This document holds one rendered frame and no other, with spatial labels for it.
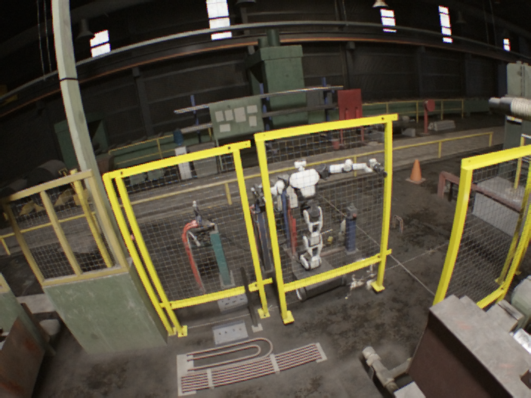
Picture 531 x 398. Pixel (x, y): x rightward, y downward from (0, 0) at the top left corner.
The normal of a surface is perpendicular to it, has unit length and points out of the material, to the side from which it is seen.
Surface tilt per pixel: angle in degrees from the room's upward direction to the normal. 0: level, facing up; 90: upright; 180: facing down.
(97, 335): 90
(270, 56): 90
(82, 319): 90
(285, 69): 90
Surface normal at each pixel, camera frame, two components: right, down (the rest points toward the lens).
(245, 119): 0.24, 0.36
